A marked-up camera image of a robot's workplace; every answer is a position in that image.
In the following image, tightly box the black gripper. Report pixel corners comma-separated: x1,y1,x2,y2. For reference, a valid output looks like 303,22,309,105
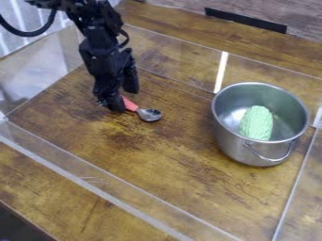
77,39,140,113

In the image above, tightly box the orange handled metal spoon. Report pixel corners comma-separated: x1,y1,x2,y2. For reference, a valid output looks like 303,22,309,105
121,97,161,121

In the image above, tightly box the black cable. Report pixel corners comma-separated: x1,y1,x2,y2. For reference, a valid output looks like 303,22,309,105
0,8,57,38

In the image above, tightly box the green knobbly toy vegetable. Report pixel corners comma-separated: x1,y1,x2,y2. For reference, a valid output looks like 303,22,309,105
239,105,272,140

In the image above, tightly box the black strip on wall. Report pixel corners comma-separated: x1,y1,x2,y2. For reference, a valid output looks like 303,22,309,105
204,8,287,34

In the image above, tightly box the silver metal pot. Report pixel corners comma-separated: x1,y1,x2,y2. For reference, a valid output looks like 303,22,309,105
211,82,309,167

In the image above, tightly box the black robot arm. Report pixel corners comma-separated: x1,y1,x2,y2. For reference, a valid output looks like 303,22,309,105
25,0,138,113

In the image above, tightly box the clear acrylic enclosure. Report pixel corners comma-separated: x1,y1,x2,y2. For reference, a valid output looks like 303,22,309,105
0,27,322,241

